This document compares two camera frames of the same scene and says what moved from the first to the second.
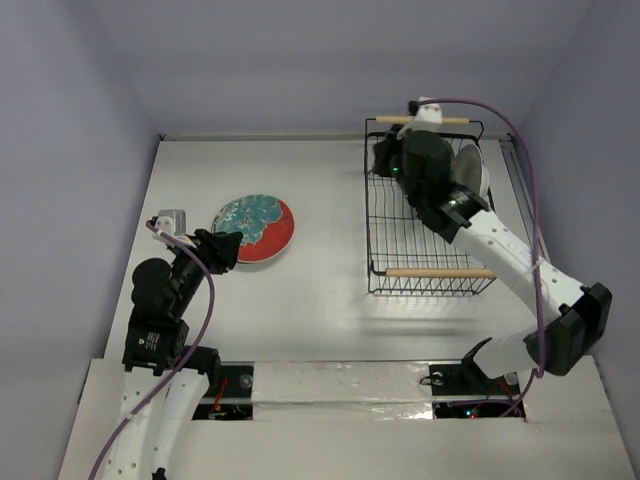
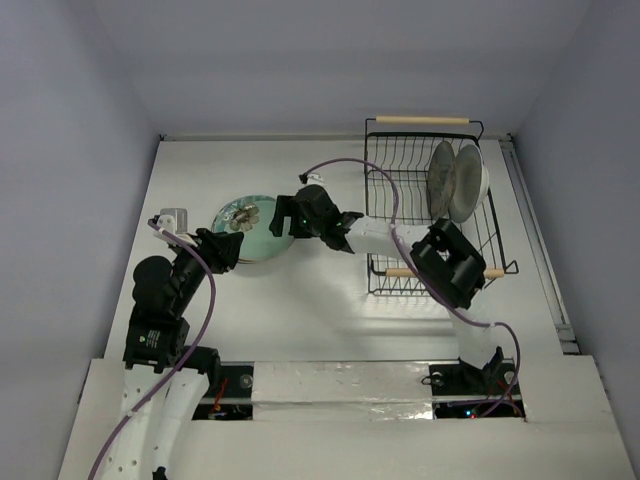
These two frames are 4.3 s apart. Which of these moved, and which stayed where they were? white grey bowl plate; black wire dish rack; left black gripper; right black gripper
Moved: right black gripper
Stayed: black wire dish rack; left black gripper; white grey bowl plate
